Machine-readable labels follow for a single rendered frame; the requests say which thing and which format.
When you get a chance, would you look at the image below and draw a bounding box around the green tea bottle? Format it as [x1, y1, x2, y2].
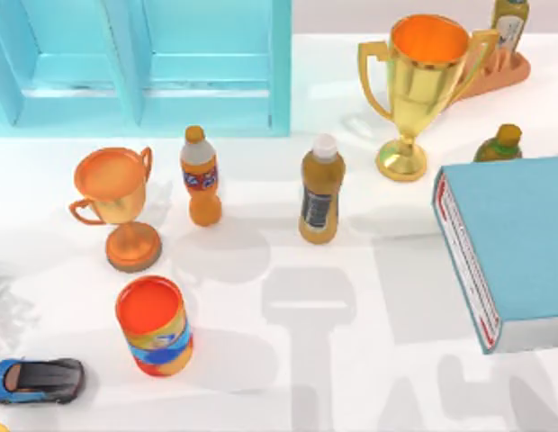
[472, 123, 524, 163]

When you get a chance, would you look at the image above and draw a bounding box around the tall green bottle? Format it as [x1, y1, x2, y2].
[491, 0, 531, 55]

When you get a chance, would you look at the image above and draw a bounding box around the blue book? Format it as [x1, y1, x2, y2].
[431, 155, 558, 356]

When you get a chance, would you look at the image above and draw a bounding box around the orange can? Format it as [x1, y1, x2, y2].
[115, 275, 194, 377]

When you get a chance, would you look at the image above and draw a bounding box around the blue and black toy car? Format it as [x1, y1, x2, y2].
[0, 357, 86, 406]

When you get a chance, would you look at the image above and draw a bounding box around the light blue rack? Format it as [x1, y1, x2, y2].
[0, 0, 293, 139]

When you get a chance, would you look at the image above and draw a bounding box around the large gold trophy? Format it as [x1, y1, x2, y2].
[357, 13, 500, 183]

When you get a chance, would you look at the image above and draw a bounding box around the amber bottle with white cap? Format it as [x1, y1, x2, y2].
[298, 133, 347, 246]

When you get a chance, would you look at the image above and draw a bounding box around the salmon-coloured rack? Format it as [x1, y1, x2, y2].
[454, 50, 532, 99]

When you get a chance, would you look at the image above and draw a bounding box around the orange soda bottle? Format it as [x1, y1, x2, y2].
[179, 125, 223, 228]

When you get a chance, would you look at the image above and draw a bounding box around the small orange trophy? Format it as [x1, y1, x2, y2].
[68, 146, 164, 273]

